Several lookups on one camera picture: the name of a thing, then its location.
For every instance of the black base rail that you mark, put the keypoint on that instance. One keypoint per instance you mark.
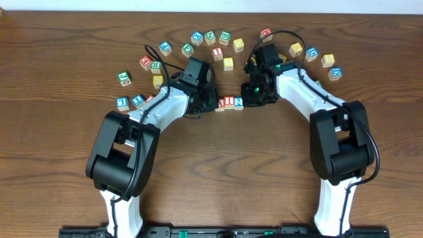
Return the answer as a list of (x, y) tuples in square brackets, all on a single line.
[(168, 232)]

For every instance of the green N block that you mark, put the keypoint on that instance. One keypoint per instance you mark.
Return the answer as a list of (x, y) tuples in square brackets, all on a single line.
[(210, 37)]

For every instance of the yellow block near 2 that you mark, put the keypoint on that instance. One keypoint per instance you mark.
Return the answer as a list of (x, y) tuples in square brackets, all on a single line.
[(158, 81)]

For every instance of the yellow S block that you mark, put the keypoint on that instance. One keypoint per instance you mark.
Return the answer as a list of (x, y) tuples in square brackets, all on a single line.
[(228, 64)]

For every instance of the blue d block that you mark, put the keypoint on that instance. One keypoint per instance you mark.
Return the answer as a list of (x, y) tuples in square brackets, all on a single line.
[(311, 54), (335, 73)]

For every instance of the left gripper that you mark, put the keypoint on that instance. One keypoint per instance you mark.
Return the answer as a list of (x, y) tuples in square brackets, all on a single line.
[(209, 100)]

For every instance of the red E block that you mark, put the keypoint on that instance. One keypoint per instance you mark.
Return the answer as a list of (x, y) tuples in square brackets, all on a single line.
[(146, 62)]

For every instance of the blue X block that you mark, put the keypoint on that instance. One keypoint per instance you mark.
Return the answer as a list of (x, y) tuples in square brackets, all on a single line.
[(197, 38)]

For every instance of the green F block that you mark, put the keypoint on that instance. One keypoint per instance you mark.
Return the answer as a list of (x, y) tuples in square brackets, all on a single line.
[(187, 50)]

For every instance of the yellow 8 block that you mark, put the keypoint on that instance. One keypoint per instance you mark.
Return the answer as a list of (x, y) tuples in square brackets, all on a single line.
[(327, 60)]

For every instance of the blue P block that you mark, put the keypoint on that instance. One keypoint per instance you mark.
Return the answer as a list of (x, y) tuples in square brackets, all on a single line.
[(165, 48)]

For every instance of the blue 2 block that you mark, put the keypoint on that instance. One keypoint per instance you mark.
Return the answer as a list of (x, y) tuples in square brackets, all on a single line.
[(238, 103)]

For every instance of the yellow block near Z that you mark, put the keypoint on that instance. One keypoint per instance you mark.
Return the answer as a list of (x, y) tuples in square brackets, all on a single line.
[(282, 57)]

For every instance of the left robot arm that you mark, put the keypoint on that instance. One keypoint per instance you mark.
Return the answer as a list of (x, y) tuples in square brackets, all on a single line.
[(122, 157)]

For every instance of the green J block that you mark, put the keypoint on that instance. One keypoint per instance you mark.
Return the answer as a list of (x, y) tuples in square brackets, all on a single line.
[(124, 78)]

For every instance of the blue L block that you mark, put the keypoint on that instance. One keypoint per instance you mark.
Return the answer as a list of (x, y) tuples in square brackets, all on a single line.
[(122, 104)]

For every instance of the red M block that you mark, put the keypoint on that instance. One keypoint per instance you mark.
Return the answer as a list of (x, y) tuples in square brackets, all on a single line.
[(266, 35)]

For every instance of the green B block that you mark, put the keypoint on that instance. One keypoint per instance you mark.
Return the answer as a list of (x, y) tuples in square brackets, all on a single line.
[(224, 38)]

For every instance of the blue T block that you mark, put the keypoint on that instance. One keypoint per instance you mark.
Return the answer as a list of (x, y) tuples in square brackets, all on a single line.
[(138, 101)]

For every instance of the blue D block upper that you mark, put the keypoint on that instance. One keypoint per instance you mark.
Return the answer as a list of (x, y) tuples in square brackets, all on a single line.
[(311, 54)]

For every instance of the red A block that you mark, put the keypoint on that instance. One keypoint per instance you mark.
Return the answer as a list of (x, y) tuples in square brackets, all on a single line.
[(221, 105)]

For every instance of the blue D block lower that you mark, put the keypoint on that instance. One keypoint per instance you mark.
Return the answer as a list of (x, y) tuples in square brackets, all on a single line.
[(335, 73)]

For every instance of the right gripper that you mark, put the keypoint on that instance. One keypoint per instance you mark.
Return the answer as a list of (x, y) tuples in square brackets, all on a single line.
[(248, 96)]

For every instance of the green R block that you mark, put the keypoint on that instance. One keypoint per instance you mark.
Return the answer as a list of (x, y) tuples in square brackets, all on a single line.
[(156, 67)]

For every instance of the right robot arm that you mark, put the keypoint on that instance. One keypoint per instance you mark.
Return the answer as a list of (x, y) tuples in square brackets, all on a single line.
[(341, 147)]

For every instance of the yellow C block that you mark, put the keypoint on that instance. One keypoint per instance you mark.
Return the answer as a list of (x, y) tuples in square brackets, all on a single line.
[(238, 45)]

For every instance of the red i block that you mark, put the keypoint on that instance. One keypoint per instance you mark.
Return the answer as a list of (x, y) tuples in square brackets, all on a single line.
[(229, 102), (217, 54)]

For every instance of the yellow W block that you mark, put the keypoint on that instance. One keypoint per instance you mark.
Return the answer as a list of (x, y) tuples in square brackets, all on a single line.
[(295, 49)]

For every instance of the red Y block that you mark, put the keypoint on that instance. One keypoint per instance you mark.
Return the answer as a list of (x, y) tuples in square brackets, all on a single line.
[(149, 98)]

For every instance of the green 7 block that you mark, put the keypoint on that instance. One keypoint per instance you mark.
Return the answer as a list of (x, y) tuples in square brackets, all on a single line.
[(319, 83)]

